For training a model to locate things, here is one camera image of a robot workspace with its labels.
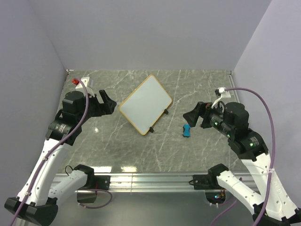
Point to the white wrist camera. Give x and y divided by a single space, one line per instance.
221 94
84 86

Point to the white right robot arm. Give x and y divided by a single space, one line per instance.
271 205

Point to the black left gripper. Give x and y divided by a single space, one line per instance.
101 109

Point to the aluminium right side rail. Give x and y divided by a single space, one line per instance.
229 73

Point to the blue whiteboard eraser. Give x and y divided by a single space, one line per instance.
186 130

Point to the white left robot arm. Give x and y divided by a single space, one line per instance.
38 202

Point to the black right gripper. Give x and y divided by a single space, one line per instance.
202 108

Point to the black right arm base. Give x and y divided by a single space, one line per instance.
204 182

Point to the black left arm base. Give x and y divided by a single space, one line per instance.
97 182

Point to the yellow framed whiteboard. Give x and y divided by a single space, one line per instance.
145 105

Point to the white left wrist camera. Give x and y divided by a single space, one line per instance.
84 86

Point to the aluminium front mounting rail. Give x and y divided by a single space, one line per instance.
160 182

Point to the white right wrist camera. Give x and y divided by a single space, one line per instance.
221 94

